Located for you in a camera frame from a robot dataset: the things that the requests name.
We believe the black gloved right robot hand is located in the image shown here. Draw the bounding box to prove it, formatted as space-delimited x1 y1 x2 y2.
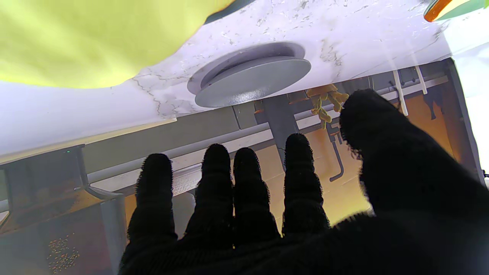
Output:
118 89 489 275

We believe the yellow toast bread slice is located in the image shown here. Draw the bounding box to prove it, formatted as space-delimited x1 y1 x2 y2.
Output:
0 0 235 89
423 0 465 22

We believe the black kitchen faucet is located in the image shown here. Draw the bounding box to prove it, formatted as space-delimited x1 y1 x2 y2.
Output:
326 121 346 182

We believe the long white stick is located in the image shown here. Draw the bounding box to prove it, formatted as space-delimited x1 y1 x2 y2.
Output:
392 70 408 116

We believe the light green plate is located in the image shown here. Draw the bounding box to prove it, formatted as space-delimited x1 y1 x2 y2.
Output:
436 0 489 21

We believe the short white stick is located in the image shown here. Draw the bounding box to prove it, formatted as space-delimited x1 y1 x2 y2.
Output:
415 66 427 95

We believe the yellow plush toy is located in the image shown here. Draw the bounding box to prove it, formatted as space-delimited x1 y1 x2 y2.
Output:
307 84 350 129

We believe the grey round plate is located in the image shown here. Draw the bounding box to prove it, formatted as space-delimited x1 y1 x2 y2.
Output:
187 42 312 108

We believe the teal round plate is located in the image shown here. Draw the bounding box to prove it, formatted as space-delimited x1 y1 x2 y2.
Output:
204 0 256 24

